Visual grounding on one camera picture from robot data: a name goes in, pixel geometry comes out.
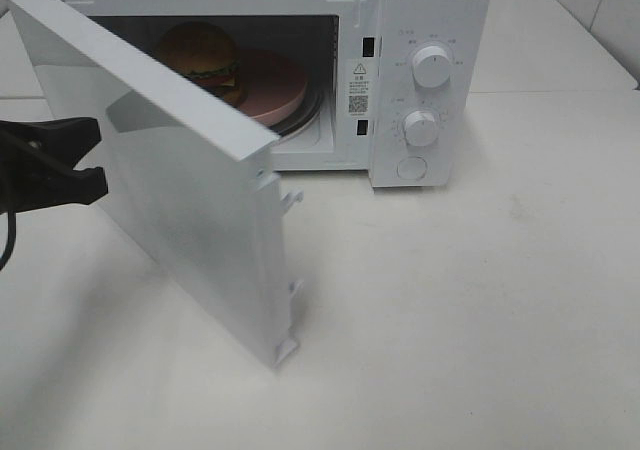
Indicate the white microwave oven body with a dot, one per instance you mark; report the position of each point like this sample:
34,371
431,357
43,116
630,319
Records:
322,35

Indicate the glass microwave turntable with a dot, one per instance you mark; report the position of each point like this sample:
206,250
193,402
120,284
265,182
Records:
300,119

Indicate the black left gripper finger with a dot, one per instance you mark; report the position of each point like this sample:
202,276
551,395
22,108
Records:
29,184
57,145

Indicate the round white door button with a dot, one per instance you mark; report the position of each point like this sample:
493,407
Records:
412,168

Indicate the white timer knob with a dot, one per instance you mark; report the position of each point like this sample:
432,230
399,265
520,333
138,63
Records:
420,128

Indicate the pink round plate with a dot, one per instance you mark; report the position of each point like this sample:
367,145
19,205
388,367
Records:
274,85

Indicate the white warning label sticker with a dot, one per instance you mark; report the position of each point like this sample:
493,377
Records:
358,86

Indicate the upper white power knob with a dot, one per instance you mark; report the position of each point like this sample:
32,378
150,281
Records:
431,65

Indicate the white microwave door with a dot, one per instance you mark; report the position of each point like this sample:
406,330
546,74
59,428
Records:
190,178

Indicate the burger with lettuce and tomato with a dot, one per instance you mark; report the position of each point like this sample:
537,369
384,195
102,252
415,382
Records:
205,55

